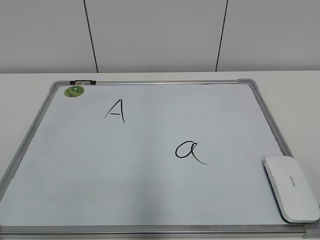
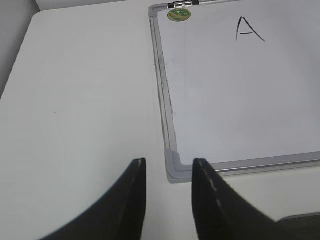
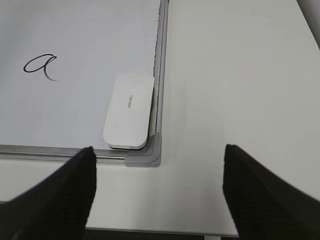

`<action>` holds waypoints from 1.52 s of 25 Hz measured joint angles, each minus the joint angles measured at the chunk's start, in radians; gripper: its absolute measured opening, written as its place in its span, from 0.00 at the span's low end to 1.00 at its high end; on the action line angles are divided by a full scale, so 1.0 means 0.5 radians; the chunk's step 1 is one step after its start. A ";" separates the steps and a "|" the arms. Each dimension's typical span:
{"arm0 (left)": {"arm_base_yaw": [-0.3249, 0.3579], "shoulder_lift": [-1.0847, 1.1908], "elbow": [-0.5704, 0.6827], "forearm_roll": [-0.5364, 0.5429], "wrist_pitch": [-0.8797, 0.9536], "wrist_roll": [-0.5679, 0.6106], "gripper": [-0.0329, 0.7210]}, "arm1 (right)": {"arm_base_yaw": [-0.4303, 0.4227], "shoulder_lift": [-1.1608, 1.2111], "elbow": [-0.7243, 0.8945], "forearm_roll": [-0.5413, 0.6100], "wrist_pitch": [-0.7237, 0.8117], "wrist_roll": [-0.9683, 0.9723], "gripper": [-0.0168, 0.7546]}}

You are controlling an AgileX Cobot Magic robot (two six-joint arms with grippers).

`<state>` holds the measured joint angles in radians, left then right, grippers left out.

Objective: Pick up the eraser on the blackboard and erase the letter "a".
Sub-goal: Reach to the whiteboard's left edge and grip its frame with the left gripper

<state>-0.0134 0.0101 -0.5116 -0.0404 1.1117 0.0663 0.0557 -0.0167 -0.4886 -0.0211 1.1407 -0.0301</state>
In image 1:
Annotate white whiteboard eraser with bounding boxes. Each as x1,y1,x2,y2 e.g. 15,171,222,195
264,156,320,223

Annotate black silver marker clip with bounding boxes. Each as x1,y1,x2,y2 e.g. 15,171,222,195
69,79,97,86

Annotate green round magnet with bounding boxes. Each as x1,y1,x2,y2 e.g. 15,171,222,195
64,85,85,98

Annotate white whiteboard with aluminium frame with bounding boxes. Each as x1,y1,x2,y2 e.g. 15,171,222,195
0,79,320,239

